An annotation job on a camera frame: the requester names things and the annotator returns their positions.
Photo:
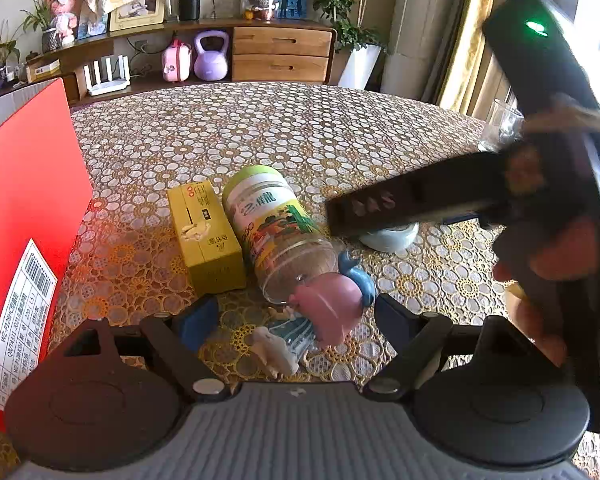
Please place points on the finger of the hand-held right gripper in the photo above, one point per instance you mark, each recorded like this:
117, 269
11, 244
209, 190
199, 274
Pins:
405, 200

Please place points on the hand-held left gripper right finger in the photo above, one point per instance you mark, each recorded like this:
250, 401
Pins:
392, 317

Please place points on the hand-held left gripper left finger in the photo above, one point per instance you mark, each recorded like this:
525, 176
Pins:
197, 320

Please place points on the pink plastic cup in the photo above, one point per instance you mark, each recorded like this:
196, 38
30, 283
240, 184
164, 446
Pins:
330, 305

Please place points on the red cardboard box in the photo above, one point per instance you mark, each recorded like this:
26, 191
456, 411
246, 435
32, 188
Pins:
25, 185

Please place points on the person's right hand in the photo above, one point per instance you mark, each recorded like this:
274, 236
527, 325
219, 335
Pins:
540, 325

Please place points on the white round dish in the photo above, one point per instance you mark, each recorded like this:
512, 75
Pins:
390, 241

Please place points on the blue figurine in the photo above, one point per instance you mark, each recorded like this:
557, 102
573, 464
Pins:
362, 285

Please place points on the clear drinking glass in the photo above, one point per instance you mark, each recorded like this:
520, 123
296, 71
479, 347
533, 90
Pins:
500, 125

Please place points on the yellow carton box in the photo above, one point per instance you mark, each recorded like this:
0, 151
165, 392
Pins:
205, 240

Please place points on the white animal figurine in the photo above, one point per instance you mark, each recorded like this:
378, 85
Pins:
277, 352

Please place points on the yellow curtain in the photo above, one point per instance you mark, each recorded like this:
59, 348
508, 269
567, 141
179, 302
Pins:
472, 35

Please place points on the green-lid plastic jar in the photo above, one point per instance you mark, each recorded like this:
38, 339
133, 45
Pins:
275, 225

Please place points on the white planter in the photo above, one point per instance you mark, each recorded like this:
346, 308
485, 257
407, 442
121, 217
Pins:
360, 67

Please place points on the tall beige cylindrical unit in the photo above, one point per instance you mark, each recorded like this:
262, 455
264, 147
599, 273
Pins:
420, 25

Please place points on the wooden sideboard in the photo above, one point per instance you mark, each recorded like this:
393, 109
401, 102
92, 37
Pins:
280, 66

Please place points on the tall green houseplant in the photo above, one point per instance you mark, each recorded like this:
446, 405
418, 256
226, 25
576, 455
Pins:
347, 25

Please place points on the purple kettlebell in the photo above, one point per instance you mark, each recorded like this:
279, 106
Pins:
211, 62

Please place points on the white router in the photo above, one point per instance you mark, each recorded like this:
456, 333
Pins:
107, 85

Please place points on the pink toy suitcase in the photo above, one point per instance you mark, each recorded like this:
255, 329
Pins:
175, 65

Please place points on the black cylindrical speaker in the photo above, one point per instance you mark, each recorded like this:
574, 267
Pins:
189, 4

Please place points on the small flat box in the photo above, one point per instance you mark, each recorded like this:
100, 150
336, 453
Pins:
42, 67

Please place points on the small potted plant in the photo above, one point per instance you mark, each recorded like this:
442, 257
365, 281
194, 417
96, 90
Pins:
50, 40

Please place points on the pink doll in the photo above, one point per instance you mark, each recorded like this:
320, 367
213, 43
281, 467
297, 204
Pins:
65, 15

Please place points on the wooden picture frame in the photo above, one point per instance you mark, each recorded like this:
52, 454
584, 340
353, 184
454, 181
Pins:
137, 17

